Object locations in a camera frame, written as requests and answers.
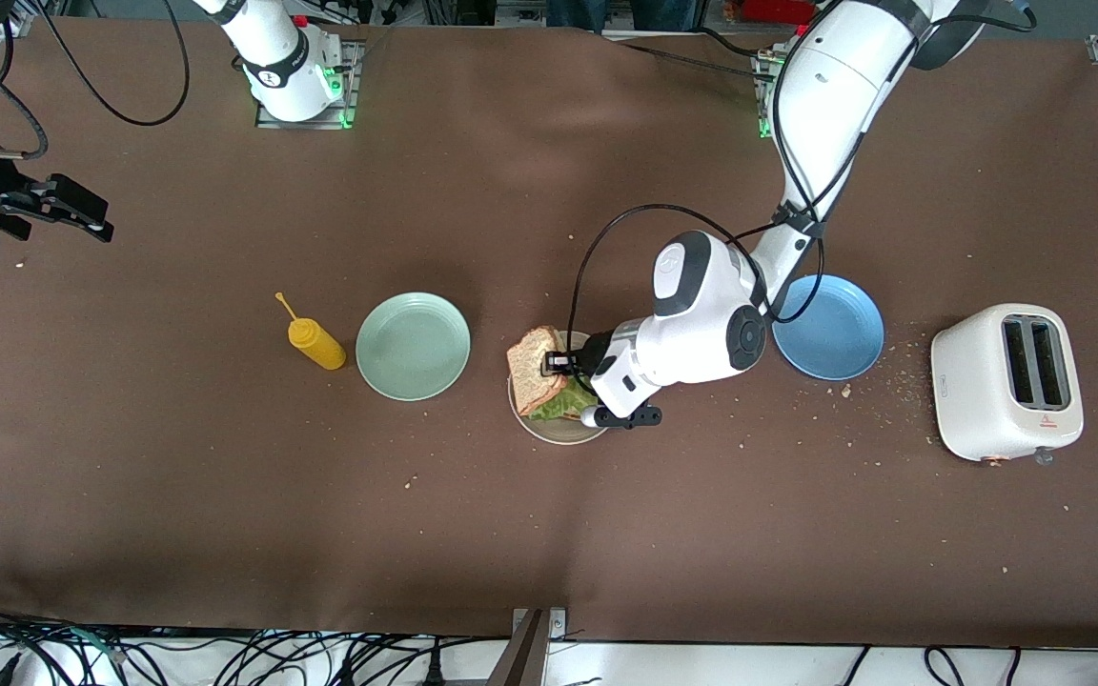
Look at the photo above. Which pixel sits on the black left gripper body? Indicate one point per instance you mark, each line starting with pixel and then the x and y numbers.
pixel 590 360

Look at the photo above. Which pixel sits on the brown bread slice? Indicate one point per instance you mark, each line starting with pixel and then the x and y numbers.
pixel 530 362

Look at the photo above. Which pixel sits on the green lettuce leaf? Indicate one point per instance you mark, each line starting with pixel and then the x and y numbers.
pixel 559 405

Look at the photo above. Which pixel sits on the yellow mustard squeeze bottle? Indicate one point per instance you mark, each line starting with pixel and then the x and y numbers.
pixel 320 348

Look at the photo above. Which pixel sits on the beige plate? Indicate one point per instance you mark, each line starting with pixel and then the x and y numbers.
pixel 559 433

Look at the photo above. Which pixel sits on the mint green plate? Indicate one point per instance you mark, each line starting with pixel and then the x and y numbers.
pixel 413 346

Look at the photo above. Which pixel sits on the blue plate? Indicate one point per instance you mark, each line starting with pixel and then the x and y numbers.
pixel 835 333

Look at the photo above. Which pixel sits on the brown table cloth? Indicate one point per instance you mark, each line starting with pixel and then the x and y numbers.
pixel 549 534

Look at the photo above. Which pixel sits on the white toaster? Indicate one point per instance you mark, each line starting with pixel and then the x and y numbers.
pixel 973 400

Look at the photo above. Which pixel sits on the red box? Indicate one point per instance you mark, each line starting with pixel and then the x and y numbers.
pixel 778 10

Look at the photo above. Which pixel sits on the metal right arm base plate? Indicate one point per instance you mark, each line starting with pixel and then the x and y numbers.
pixel 268 122

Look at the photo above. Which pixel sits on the grey metal bracket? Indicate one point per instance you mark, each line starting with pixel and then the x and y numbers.
pixel 535 638

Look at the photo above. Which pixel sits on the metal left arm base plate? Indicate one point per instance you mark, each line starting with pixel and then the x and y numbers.
pixel 766 129

